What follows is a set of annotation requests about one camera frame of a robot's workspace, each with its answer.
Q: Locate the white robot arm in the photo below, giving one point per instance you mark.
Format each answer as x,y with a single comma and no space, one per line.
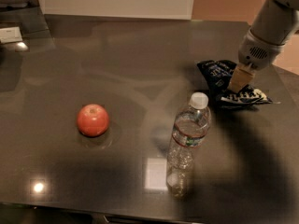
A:
274,25

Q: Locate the red apple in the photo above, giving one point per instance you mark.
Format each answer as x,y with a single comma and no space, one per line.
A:
92,120

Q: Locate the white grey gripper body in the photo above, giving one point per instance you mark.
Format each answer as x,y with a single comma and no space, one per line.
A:
257,54

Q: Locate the white card on table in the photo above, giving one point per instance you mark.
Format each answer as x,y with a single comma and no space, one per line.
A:
10,35

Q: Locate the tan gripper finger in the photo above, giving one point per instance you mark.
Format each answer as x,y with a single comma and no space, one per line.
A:
241,77

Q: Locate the blue chip bag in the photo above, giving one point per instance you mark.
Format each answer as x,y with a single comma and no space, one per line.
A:
225,94

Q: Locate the clear plastic water bottle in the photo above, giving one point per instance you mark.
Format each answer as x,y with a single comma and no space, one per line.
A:
190,127

